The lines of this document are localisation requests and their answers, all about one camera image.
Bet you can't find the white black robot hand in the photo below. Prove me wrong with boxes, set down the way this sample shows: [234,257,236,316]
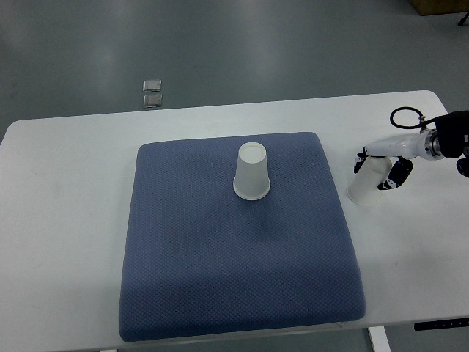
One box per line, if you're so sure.
[353,130,443,191]

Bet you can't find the white paper cup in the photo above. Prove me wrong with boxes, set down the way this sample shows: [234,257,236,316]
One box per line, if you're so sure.
[233,142,270,201]
[347,157,391,206]

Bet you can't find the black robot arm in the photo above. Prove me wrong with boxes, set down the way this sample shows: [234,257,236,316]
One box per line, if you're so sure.
[435,110,468,177]

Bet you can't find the black tripod leg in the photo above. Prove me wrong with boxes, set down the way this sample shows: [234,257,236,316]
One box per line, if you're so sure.
[457,12,469,26]

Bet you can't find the brown cardboard box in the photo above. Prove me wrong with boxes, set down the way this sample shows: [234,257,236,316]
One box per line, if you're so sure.
[410,0,468,15]

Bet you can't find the white paper cup on cushion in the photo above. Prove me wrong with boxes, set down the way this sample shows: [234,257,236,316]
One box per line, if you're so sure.
[233,142,270,201]

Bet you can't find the black table control panel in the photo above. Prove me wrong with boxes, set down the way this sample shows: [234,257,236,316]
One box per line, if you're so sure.
[413,318,469,331]

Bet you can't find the white table leg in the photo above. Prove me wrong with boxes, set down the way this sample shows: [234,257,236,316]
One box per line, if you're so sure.
[368,326,391,352]

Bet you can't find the blue textured cushion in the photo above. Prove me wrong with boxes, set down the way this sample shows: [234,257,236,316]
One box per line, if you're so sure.
[119,132,366,342]

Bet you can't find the lower metal floor plate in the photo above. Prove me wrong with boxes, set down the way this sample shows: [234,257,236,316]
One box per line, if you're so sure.
[143,94,163,109]

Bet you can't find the metal floor plate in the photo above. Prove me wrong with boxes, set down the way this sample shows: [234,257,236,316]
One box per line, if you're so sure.
[143,94,163,109]
[142,79,162,92]

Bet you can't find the upper metal floor plate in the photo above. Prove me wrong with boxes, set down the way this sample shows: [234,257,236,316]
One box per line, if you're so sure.
[142,79,162,92]

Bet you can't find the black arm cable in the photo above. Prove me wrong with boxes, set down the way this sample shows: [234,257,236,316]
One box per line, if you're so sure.
[389,106,437,130]

